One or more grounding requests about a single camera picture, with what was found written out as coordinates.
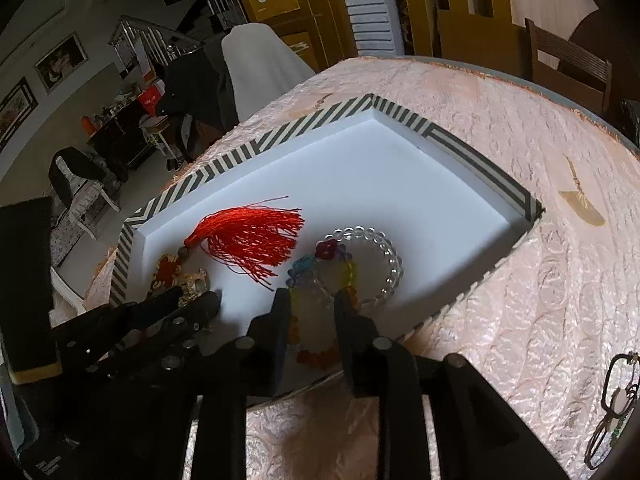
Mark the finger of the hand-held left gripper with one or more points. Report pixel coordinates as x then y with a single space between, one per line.
200 310
150 310

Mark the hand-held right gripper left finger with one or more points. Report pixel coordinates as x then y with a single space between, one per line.
280 340

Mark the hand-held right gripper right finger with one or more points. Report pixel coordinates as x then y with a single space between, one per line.
350 340

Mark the red tassel knot ornament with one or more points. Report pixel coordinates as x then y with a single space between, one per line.
250 235

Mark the striped cardboard box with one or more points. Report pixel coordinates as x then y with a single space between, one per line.
400 185

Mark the upholstered white chair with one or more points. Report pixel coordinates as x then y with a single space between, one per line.
82 195

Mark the dark side cabinet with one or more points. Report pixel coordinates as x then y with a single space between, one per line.
125 135

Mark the red box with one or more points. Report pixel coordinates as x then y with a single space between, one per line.
151 100

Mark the dark jacket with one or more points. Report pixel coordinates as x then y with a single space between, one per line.
195 95

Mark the white covered chair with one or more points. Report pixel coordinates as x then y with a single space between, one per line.
265 70

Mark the metal stair railing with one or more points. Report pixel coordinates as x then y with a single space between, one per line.
150 40

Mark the white louvered door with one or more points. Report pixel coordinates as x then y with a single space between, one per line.
367 5

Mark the wooden chair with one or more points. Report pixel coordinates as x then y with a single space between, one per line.
565 70

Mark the dark round tabletop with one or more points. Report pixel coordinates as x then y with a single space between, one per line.
610 35

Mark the framed wall picture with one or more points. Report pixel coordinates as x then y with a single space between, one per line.
60 62
17 112

